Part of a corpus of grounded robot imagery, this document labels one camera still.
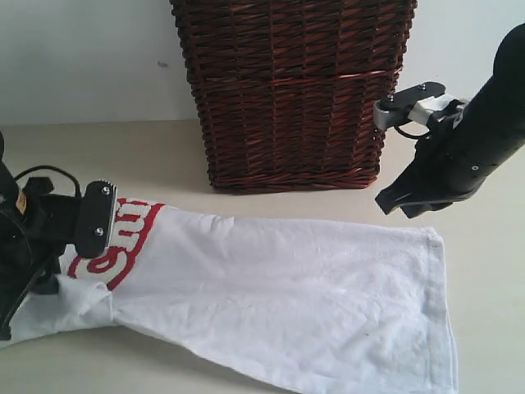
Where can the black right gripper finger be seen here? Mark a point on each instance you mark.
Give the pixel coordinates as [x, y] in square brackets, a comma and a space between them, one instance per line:
[415, 205]
[409, 182]

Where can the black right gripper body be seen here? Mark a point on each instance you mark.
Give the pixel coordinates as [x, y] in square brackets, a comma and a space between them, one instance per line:
[453, 163]

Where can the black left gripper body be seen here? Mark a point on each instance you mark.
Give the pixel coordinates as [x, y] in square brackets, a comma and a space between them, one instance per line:
[30, 248]

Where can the white t-shirt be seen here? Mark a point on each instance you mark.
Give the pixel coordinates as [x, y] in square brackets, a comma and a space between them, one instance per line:
[310, 306]

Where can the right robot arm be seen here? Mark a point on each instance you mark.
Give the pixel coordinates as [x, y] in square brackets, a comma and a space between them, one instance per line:
[502, 95]

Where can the dark brown wicker basket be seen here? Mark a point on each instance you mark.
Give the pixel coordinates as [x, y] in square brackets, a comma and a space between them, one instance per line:
[284, 89]

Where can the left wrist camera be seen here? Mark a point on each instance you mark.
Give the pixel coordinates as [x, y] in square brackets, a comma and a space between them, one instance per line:
[93, 228]

